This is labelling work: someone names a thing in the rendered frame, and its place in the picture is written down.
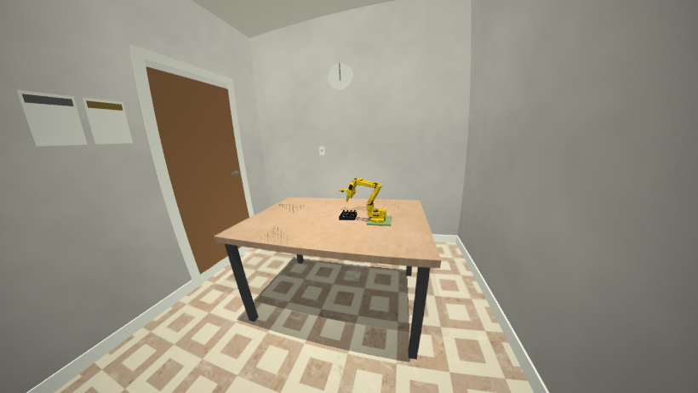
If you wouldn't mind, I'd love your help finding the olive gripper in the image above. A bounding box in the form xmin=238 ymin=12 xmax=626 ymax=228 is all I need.
xmin=339 ymin=189 xmax=356 ymax=202

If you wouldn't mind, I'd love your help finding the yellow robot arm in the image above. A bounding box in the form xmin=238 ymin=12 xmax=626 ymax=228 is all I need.
xmin=348 ymin=178 xmax=386 ymax=223

